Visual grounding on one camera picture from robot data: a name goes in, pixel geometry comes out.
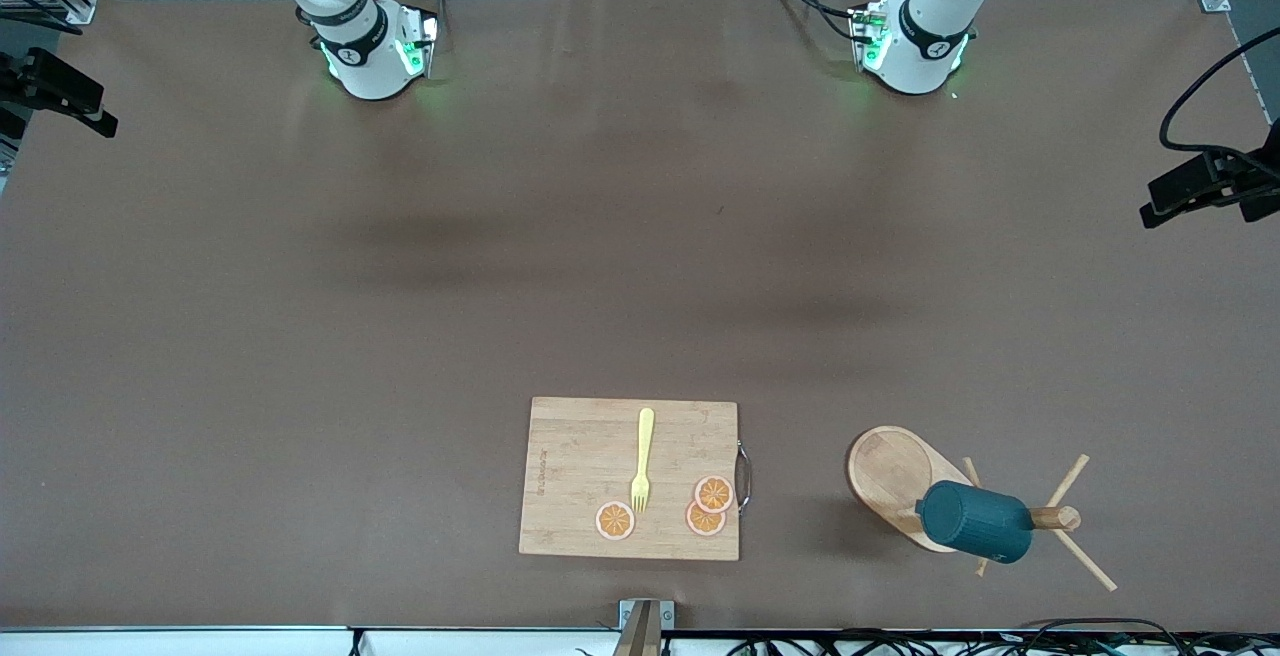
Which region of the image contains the black cable bundle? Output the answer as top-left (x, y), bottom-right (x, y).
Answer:
top-left (575, 618), bottom-right (1280, 656)

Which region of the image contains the metal table bracket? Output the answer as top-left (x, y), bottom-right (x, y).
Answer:
top-left (618, 598), bottom-right (676, 656)

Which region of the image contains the yellow plastic fork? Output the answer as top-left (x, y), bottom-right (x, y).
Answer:
top-left (630, 408), bottom-right (656, 515)

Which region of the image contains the wooden mug rack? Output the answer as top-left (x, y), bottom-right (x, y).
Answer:
top-left (846, 426), bottom-right (1118, 594)

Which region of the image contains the teal cup yellow inside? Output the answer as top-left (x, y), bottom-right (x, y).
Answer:
top-left (915, 479), bottom-right (1034, 565)

